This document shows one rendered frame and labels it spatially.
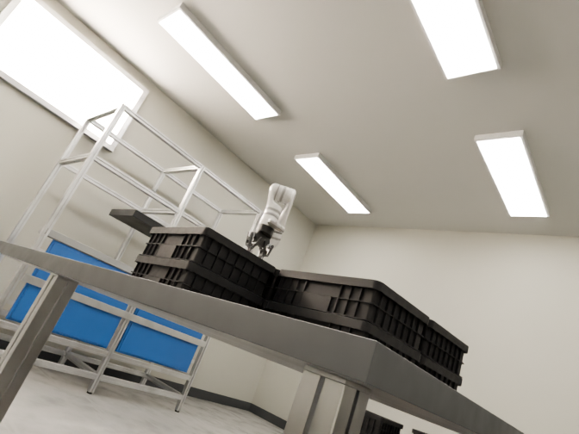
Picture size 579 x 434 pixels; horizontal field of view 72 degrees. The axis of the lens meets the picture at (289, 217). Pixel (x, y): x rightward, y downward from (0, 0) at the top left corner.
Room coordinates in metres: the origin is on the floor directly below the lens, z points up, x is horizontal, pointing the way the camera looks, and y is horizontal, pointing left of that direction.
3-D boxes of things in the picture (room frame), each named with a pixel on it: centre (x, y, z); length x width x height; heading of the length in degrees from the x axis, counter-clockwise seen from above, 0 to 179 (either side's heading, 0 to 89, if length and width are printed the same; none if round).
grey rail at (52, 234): (3.34, 0.92, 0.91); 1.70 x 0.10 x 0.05; 134
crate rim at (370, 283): (1.23, -0.27, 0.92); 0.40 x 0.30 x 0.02; 38
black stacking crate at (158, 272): (1.36, 0.21, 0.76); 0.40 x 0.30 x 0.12; 38
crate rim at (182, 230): (1.36, 0.21, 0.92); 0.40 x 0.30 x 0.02; 38
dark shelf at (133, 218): (3.65, 0.87, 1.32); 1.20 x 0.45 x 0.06; 134
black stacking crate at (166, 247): (1.36, 0.21, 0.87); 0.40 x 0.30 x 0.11; 38
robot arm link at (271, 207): (1.61, 0.08, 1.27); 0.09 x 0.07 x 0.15; 89
